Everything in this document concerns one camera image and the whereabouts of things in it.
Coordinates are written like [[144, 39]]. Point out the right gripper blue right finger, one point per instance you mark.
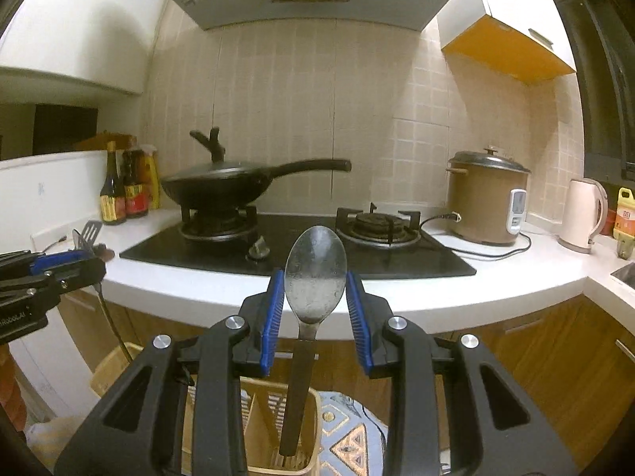
[[367, 314]]

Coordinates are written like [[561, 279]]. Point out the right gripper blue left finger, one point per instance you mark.
[[262, 313]]

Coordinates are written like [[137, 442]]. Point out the metal spoon black handle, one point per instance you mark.
[[314, 281]]

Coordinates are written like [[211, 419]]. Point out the grey slotted spatula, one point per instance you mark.
[[86, 238]]

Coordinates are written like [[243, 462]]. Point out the beige plastic utensil basket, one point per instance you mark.
[[262, 408]]

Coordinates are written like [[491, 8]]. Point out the light blue patterned tablecloth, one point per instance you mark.
[[353, 439]]

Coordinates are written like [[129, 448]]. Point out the black glass gas hob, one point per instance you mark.
[[372, 244]]

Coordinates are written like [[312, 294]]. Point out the dark soy sauce bottle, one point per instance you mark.
[[112, 193]]

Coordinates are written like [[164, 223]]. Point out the black wok with lid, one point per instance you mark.
[[221, 184]]

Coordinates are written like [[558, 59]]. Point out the red label sauce bottle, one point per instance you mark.
[[135, 195]]

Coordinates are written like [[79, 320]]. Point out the brown rice cooker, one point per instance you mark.
[[489, 193]]

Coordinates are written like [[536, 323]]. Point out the cream electric kettle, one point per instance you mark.
[[585, 213]]

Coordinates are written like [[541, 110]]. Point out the yellow oil jug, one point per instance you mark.
[[624, 229]]

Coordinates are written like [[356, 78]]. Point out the dark window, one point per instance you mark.
[[603, 51]]

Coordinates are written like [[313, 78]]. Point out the white orange wall cabinet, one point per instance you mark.
[[525, 39]]

